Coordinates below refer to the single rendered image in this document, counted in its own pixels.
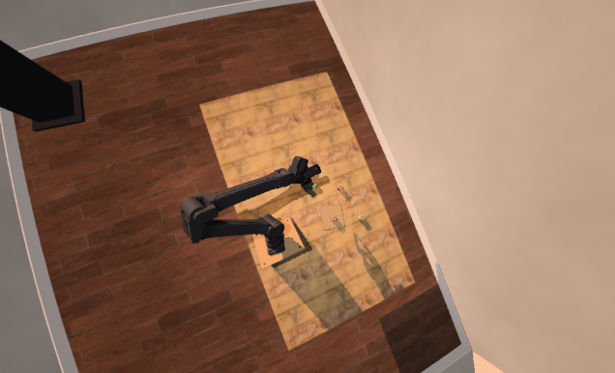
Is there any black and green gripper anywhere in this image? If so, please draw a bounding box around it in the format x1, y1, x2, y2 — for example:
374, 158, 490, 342
300, 181, 317, 192

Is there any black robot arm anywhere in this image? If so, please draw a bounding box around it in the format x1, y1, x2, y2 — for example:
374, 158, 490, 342
181, 157, 322, 255

